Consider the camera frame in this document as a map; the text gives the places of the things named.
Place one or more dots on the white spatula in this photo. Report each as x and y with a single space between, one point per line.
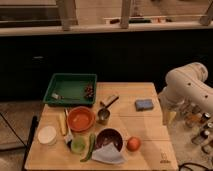
69 136

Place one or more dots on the small wooden block brush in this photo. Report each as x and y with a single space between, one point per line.
107 100

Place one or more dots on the grey cloth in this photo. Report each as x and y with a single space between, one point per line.
108 154

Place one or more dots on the green plastic tray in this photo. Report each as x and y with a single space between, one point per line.
70 85

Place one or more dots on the bunch of dark grapes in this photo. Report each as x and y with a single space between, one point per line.
89 91

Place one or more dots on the green cup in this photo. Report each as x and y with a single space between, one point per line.
78 145

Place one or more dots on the dark purple bowl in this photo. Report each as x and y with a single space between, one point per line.
107 136

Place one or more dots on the blue sponge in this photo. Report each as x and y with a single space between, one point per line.
145 104

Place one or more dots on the spice jar rack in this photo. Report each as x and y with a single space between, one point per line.
199 122

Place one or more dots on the green cucumber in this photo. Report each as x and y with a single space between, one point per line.
92 139

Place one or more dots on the white round container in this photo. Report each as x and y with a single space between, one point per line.
47 135

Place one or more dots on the orange bowl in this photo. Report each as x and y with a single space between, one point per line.
80 119

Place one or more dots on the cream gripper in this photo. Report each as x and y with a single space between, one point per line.
168 116

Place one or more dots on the metal cup with handle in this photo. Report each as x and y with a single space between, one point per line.
104 113

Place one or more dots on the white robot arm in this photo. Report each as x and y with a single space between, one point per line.
186 83

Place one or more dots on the yellow corn cob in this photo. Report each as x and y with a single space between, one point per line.
62 121

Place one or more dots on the black table leg stand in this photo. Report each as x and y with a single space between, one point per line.
33 127

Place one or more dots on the metal fork in tray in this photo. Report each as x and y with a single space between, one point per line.
59 97

